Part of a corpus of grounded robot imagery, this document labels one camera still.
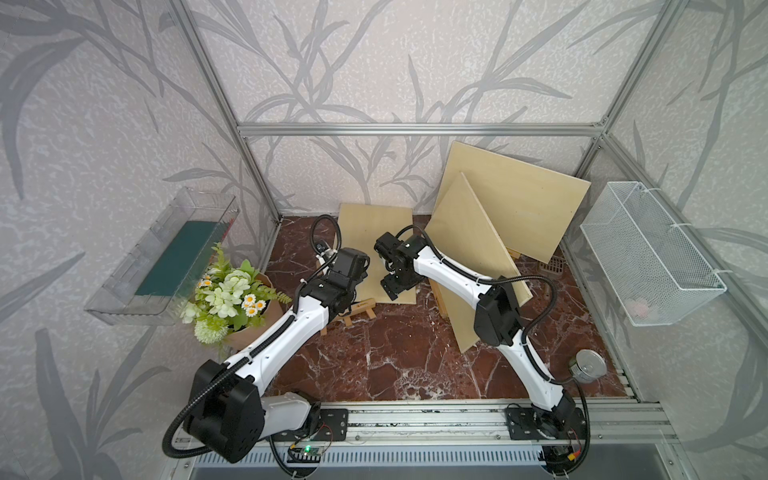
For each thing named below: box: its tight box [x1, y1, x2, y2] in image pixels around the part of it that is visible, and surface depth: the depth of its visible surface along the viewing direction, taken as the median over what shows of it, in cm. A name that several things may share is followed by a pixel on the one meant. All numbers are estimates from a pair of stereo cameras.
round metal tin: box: [570, 349, 607, 384], surface depth 80 cm
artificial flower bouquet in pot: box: [179, 242, 292, 352], surface depth 65 cm
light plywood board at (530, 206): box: [437, 141, 591, 265], surface depth 96 cm
